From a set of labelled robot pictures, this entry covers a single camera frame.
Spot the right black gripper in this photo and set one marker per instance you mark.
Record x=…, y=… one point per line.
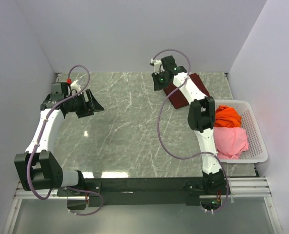
x=156, y=86

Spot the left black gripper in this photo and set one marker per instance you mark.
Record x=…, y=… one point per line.
x=85, y=111

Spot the dark red t shirt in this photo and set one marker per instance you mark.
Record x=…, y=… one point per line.
x=177, y=99

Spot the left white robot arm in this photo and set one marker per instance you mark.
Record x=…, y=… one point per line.
x=37, y=163

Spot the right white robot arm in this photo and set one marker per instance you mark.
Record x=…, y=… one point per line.
x=201, y=117

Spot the orange t shirt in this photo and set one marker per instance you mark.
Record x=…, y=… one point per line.
x=227, y=117

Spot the black base beam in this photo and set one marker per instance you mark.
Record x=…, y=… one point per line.
x=146, y=191

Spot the pink t shirt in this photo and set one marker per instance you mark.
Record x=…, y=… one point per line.
x=230, y=142

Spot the white plastic basket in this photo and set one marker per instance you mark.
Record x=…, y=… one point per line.
x=256, y=152

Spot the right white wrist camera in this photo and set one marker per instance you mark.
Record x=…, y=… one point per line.
x=157, y=65

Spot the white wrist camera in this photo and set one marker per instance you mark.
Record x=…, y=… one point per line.
x=75, y=87
x=157, y=65

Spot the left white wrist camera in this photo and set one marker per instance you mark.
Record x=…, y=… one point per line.
x=75, y=87

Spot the aluminium rail frame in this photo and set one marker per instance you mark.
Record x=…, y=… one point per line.
x=239, y=187

